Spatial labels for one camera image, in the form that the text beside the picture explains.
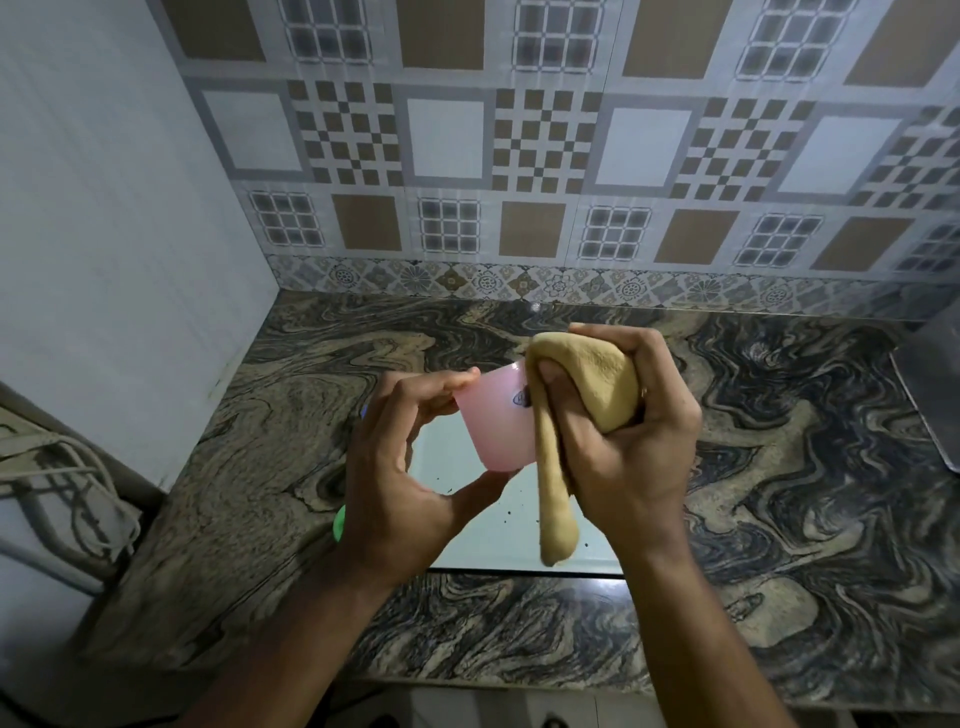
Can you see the person's right hand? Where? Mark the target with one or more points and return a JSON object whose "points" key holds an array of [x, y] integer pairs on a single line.
{"points": [[637, 465]]}

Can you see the person's left hand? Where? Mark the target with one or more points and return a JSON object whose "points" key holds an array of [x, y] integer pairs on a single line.
{"points": [[386, 495]]}

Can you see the person's left middle finger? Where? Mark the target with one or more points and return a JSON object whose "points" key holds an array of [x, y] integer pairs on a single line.
{"points": [[439, 405]]}

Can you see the person's right thumb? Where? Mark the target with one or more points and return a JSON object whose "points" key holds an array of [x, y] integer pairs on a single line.
{"points": [[559, 409]]}

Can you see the person's left thumb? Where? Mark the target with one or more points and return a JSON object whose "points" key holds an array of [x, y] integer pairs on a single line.
{"points": [[472, 489]]}

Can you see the yellow cleaning cloth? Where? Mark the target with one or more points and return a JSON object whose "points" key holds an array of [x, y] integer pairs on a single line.
{"points": [[592, 382]]}

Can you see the pink plastic cup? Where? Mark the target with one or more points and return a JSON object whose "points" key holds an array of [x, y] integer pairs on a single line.
{"points": [[491, 424]]}

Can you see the person's left forearm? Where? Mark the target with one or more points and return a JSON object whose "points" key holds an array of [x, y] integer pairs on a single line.
{"points": [[300, 660]]}

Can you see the person's right forearm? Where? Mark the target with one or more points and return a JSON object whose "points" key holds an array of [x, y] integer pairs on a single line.
{"points": [[697, 637]]}

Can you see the white rectangular tray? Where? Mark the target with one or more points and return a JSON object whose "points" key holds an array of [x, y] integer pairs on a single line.
{"points": [[487, 532]]}

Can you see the green plastic item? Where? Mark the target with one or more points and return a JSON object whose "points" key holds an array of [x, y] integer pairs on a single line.
{"points": [[339, 525]]}

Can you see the steel tray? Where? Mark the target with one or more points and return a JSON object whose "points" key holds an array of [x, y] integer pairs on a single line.
{"points": [[934, 390]]}

